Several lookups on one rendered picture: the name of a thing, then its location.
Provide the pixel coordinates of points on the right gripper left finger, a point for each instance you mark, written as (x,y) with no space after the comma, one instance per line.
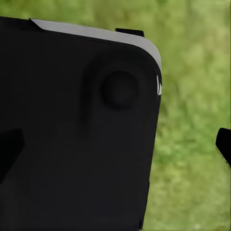
(11,144)

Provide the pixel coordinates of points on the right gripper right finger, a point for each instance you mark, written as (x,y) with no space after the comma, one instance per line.
(223,143)

